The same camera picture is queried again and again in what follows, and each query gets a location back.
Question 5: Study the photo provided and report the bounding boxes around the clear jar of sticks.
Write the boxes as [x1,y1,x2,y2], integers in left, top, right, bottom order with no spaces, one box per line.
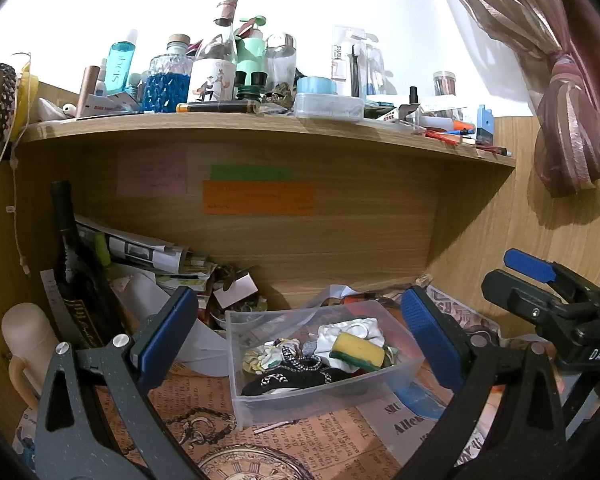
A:
[432,71,461,97]

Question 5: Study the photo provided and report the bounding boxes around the pink sticky note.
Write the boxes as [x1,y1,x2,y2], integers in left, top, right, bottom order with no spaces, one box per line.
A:
[117,147,187,196]

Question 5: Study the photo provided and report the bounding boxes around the white box with red print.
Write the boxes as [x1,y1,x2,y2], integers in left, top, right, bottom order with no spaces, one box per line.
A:
[92,91,142,113]

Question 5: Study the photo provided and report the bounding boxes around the orange sticky note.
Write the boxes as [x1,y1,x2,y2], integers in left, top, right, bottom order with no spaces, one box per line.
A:
[202,181,316,217]

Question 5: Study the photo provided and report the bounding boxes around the clear lidded plastic box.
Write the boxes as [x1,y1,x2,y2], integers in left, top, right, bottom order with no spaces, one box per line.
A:
[294,92,365,122]

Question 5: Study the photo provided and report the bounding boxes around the blue pencil sharpener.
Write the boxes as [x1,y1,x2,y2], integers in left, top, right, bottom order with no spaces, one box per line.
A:
[475,105,496,146]

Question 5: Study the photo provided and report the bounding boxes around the stack of newspapers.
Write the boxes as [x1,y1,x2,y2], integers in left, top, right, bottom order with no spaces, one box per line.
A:
[75,215,216,291]

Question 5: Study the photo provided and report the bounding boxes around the blue mouthwash bottle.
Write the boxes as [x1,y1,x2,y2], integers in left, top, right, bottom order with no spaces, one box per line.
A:
[105,30,140,98]

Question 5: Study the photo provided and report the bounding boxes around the floral scrunchie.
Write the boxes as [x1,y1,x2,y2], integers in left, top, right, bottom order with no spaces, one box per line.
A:
[243,337,301,373]

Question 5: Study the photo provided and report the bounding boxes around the rose gold tube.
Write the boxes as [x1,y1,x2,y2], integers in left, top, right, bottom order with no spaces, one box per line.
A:
[76,66,102,118]

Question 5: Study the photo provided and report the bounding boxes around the yellow sponge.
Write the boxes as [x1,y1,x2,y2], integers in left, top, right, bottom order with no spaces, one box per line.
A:
[329,331,386,372]

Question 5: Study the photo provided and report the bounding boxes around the yellow cloth item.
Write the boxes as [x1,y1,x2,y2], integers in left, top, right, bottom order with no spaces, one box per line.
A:
[12,62,33,136]

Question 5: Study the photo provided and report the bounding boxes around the white cord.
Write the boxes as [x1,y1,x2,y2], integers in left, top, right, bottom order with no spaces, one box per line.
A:
[7,145,31,276]

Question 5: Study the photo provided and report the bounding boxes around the wooden shelf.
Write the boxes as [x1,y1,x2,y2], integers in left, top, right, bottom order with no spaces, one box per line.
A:
[17,112,517,168]

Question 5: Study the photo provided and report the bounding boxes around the beige mug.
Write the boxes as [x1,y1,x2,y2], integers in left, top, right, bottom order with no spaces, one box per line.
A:
[1,304,56,411]

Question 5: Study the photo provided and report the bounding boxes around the glass bottle with blue crochet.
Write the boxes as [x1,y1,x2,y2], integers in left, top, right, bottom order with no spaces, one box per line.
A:
[141,34,191,113]

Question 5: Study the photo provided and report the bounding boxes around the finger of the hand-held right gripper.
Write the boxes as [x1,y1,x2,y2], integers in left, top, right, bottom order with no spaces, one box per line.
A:
[481,269,588,333]
[503,247,600,306]

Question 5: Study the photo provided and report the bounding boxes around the brown tube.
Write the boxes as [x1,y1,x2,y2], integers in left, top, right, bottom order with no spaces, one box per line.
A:
[176,101,261,114]

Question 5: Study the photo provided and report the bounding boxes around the green sticky note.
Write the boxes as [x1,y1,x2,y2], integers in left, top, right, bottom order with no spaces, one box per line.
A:
[210,164,292,182]

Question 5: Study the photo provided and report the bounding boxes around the light blue tape roll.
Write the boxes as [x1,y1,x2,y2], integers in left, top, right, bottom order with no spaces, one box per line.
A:
[296,76,338,96]

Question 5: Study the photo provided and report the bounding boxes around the clear plastic container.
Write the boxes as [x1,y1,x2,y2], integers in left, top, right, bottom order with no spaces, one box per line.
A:
[225,299,426,426]

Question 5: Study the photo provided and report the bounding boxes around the small pink box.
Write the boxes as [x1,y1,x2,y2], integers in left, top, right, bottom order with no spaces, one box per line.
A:
[214,272,258,308]

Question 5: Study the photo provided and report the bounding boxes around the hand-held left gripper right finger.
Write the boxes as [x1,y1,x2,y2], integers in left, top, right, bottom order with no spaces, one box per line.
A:
[401,287,566,480]

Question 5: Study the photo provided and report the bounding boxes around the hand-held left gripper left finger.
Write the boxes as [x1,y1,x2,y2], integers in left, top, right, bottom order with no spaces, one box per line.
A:
[34,286,206,480]

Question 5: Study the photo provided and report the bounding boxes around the pink striped curtain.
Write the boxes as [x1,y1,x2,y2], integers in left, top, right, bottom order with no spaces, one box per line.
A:
[430,0,600,198]

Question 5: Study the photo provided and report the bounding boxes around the white cloth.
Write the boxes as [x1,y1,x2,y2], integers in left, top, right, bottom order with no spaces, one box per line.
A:
[316,316,386,356]

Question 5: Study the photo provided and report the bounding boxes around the dark wine bottle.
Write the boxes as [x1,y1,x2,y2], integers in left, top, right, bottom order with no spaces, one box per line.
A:
[50,181,126,351]

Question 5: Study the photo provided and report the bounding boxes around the clear bottle with white label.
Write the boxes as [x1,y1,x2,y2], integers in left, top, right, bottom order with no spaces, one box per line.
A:
[187,0,240,103]

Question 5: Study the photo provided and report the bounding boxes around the vintage newspaper print mat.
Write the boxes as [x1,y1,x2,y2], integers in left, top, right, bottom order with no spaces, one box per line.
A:
[10,285,511,480]

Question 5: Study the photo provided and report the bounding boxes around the blue plastic card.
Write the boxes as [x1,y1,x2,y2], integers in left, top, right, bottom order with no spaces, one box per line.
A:
[400,385,446,421]

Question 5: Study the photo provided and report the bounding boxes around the clear bottle with silver cap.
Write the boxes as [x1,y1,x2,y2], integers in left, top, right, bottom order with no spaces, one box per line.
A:
[264,32,298,93]

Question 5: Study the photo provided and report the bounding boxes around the mint green bottle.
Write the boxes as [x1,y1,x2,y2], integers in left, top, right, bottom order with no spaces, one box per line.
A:
[235,15,268,88]

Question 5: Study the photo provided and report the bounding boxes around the orange capped marker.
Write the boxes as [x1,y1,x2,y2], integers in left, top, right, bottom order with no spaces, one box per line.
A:
[425,116,473,132]

